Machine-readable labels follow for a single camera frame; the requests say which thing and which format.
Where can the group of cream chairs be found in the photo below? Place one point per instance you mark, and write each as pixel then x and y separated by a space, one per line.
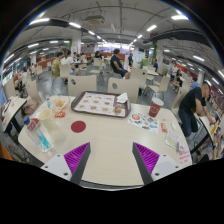
pixel 65 70

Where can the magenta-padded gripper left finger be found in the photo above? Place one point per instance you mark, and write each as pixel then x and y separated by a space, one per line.
pixel 75 160

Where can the cream chair holding bag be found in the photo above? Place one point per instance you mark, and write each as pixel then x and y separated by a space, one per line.
pixel 33 89

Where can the white dining table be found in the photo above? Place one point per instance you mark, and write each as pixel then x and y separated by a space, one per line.
pixel 13 108
pixel 210 128

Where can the group of ceiling lights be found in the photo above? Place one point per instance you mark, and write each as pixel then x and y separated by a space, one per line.
pixel 39 20

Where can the cream chair with round hole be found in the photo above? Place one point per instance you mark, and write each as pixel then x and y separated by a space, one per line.
pixel 126 88
pixel 83 86

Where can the dark brown food tray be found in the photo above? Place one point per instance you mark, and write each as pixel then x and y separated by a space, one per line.
pixel 74 104

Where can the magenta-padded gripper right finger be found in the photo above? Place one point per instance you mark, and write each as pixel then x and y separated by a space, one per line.
pixel 148 160

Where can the red paper cup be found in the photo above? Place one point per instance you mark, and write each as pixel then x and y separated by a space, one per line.
pixel 155 108

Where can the crumpled white napkin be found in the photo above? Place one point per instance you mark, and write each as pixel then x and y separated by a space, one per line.
pixel 122 98

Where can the small teal sanitizer bottle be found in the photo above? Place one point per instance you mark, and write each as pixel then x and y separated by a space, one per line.
pixel 48 102

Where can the clear water bottle blue cap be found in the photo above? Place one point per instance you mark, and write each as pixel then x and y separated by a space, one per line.
pixel 41 138

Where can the flat round red coaster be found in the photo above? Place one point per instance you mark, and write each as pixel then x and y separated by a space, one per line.
pixel 78 126

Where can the ceiling air conditioner unit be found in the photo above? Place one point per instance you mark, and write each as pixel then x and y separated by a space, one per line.
pixel 95 19

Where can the red paper packet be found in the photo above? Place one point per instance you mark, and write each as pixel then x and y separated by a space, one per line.
pixel 32 124

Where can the red fries carton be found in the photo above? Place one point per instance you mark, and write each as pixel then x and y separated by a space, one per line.
pixel 60 114

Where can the pink bag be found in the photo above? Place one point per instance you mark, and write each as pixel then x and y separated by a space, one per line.
pixel 30 106

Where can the printed paper tray liner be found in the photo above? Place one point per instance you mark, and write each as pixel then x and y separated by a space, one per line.
pixel 98 103

